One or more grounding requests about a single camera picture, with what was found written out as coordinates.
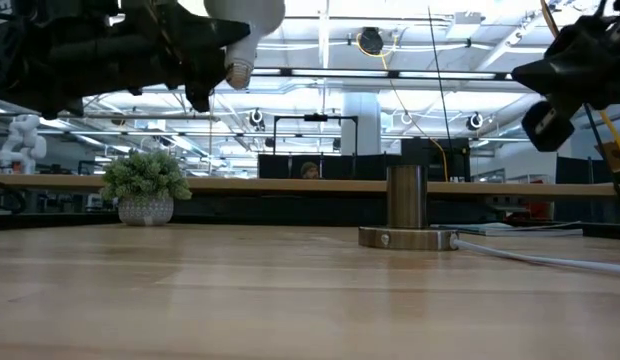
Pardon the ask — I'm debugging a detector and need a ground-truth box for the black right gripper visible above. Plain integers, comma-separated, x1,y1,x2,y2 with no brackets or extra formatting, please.
510,9,620,153

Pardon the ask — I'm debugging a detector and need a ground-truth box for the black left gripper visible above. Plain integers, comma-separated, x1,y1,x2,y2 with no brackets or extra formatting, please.
69,0,251,114

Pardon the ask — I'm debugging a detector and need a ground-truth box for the white flood lightbulb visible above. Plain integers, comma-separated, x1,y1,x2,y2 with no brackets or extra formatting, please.
203,0,286,91

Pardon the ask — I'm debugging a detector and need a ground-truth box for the brushed metal lamp socket base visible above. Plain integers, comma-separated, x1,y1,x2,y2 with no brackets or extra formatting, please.
358,164,460,252

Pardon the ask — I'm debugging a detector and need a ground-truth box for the cardboard box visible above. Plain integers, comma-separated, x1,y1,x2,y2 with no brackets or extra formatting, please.
595,137,620,174

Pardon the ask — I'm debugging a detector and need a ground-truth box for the red object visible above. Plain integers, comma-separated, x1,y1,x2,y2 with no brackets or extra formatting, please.
507,199,555,224

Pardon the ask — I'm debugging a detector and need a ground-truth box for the thin black pole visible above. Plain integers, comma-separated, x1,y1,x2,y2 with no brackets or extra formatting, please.
428,7,454,141

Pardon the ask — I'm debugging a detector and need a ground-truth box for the waterfall cover book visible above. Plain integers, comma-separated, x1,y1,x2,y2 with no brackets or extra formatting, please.
432,222,584,237

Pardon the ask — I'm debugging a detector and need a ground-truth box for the black cabinet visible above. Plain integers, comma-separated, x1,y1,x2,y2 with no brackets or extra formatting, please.
400,138,471,182

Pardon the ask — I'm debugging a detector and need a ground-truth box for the green plant in patterned pot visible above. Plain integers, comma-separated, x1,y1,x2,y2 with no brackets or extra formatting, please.
99,151,193,227

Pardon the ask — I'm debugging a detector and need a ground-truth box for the light wooden desk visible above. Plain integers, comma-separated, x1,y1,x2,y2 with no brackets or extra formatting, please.
0,173,619,197

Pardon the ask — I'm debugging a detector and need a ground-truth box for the white column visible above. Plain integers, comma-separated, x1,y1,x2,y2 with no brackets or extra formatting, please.
341,92,382,156

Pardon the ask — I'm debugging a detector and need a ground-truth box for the white robot figure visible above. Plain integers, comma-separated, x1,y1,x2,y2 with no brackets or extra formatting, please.
0,114,48,175

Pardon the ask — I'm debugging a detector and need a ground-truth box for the long black cable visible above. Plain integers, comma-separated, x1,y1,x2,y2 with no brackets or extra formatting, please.
539,0,620,221

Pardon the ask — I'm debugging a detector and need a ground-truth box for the thin yellow hanging cable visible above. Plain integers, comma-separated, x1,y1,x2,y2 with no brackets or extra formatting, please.
357,32,450,182

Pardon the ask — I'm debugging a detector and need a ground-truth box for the black gantry frame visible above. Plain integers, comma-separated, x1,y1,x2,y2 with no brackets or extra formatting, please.
273,113,360,156

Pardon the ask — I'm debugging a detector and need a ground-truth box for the black partition wall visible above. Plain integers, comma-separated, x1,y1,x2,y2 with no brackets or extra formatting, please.
257,153,404,181

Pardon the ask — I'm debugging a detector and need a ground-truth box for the white lamp power cable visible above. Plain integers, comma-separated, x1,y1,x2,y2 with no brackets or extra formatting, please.
452,238,620,277

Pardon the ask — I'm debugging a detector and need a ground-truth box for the black ceiling cord reel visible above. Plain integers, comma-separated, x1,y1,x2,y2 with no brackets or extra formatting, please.
357,27,386,56

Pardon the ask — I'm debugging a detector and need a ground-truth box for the black cable loop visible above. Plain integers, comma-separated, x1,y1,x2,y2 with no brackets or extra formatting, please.
0,179,30,215

